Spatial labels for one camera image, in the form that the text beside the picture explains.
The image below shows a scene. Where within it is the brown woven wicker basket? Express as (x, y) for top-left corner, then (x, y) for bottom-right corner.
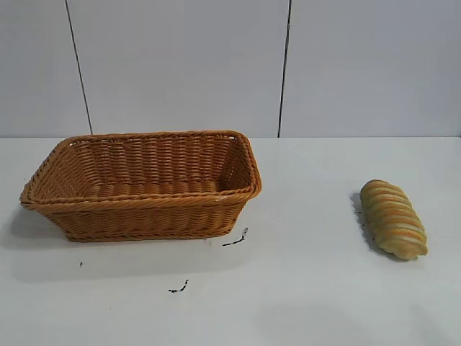
(19, 130), (263, 243)

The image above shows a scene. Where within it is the long twisted bread loaf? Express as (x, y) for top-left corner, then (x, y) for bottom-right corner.
(359, 179), (429, 260)

